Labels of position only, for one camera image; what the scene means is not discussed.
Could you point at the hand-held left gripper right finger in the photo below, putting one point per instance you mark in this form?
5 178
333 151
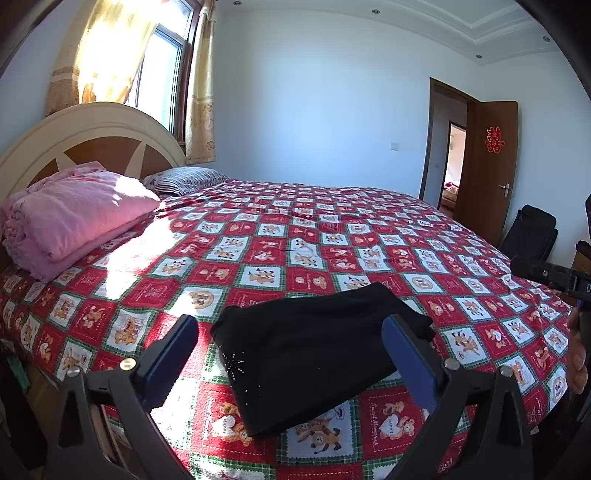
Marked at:
411 364

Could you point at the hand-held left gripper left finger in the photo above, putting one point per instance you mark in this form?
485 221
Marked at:
173 355

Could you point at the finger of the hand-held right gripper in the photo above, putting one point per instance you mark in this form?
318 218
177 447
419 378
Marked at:
542 272

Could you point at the black pants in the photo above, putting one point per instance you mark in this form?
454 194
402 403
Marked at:
314 350

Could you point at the person's right hand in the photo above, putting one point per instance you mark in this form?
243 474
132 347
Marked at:
577 360

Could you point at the wooden cabinet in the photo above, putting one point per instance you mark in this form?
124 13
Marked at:
582 254

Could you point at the black chair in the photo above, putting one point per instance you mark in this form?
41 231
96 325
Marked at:
531 230

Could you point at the brown wooden door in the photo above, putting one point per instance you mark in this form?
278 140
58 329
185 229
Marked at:
485 194

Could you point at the red paper door decoration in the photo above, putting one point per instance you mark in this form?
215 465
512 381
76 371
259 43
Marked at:
494 140

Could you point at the red printed checkered blanket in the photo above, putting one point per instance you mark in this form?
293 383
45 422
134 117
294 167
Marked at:
277 249

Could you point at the folded pink blanket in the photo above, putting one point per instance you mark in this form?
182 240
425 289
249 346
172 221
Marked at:
69 217

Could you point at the striped pillow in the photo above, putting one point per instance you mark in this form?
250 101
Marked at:
184 180

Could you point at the cream and wood headboard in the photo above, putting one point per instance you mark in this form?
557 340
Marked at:
92 120

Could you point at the window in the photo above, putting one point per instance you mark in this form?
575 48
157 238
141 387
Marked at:
161 78

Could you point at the sheer yellow curtain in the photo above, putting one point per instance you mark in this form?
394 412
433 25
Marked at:
106 55

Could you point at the brown door frame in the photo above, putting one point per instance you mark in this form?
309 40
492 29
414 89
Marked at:
431 138

